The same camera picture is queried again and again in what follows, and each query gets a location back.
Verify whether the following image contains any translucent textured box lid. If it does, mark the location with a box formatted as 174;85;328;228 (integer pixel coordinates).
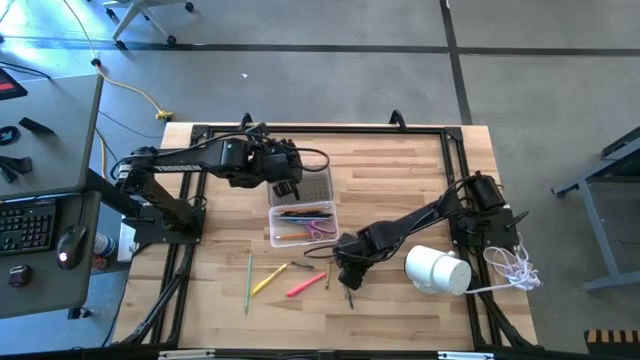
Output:
266;166;335;208

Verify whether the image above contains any clear plastic supply box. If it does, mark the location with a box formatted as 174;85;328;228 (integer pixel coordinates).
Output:
267;200;341;250

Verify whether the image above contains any green pencil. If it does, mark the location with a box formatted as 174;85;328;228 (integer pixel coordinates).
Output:
243;251;255;316

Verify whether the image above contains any pink highlighter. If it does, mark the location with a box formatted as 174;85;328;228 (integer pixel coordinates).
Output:
285;271;328;299

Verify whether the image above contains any black base lever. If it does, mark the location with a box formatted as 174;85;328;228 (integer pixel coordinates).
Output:
503;210;531;232

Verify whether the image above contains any white blue drink can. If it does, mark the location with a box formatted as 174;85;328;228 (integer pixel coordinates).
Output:
91;231;117;259

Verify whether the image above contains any white office chair base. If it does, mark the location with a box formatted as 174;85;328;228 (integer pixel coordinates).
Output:
102;0;196;51

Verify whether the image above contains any black computer mouse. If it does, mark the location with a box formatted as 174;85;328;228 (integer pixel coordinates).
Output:
55;223;90;272

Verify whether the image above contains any gray metal cart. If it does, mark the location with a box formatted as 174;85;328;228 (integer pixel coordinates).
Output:
551;124;640;294

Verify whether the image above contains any black bar piece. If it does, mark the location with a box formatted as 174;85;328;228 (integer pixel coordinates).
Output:
18;116;55;137

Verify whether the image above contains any black keyboard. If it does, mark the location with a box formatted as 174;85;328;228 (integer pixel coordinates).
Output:
0;199;57;257

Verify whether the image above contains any dark gray keyboard desk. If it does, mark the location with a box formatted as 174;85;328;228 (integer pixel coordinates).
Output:
0;190;103;321

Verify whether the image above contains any black disc with logo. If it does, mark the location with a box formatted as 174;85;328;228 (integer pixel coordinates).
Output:
0;125;22;147

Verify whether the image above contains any black orange striped object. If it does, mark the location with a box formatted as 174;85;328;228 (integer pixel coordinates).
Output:
583;328;640;359

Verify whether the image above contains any black red pad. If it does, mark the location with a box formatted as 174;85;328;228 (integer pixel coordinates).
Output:
0;66;29;102

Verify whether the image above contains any small black device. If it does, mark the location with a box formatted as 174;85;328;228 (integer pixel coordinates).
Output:
6;264;34;289

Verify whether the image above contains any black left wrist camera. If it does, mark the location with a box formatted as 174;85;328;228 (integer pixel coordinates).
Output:
271;179;302;202

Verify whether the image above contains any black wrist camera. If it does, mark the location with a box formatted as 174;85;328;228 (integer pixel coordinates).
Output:
271;179;302;202
341;268;367;292

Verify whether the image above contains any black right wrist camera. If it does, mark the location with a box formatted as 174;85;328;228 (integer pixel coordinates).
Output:
341;268;367;292

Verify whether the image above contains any black metal table frame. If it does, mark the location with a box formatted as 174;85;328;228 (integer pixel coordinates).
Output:
117;122;539;351

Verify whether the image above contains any yellow extension cable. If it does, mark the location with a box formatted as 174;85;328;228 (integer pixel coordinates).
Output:
60;0;175;180

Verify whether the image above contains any silver metal bracket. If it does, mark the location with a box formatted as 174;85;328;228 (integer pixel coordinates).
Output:
437;350;495;360
157;349;217;360

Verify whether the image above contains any white cable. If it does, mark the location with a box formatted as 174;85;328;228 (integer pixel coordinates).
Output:
467;234;543;296

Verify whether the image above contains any black strap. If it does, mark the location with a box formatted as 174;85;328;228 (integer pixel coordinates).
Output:
0;155;34;184

